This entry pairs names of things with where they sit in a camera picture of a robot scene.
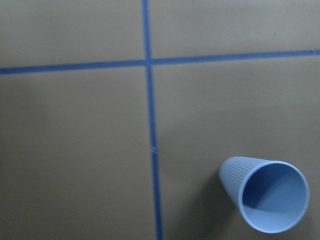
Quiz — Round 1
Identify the blue ribbed plastic cup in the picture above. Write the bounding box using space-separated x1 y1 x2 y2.
218 156 310 234

